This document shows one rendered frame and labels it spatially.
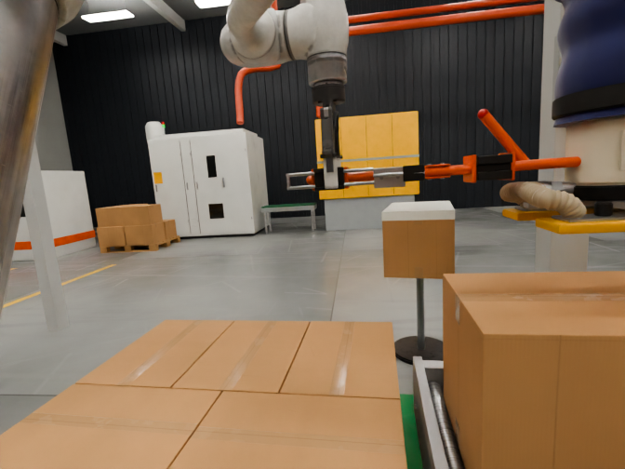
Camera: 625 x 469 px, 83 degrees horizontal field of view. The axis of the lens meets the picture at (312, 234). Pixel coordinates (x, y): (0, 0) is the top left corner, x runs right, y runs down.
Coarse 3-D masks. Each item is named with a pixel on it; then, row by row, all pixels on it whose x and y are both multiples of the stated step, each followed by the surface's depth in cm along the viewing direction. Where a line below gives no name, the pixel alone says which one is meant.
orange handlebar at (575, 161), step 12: (576, 156) 74; (432, 168) 78; (444, 168) 78; (456, 168) 77; (468, 168) 77; (516, 168) 75; (528, 168) 75; (540, 168) 75; (348, 180) 81; (360, 180) 81; (372, 180) 81
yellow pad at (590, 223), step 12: (600, 204) 67; (612, 204) 67; (552, 216) 72; (588, 216) 69; (600, 216) 68; (612, 216) 67; (624, 216) 66; (552, 228) 68; (564, 228) 65; (576, 228) 65; (588, 228) 65; (600, 228) 64; (612, 228) 64; (624, 228) 64
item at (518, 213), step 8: (512, 208) 92; (520, 208) 88; (528, 208) 86; (536, 208) 85; (544, 208) 84; (592, 208) 82; (504, 216) 92; (512, 216) 86; (520, 216) 84; (528, 216) 83; (536, 216) 83; (544, 216) 83
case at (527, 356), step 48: (480, 288) 89; (528, 288) 86; (576, 288) 84; (624, 288) 82; (480, 336) 67; (528, 336) 64; (576, 336) 62; (624, 336) 61; (480, 384) 68; (528, 384) 65; (576, 384) 64; (624, 384) 62; (480, 432) 69; (528, 432) 67; (576, 432) 65; (624, 432) 64
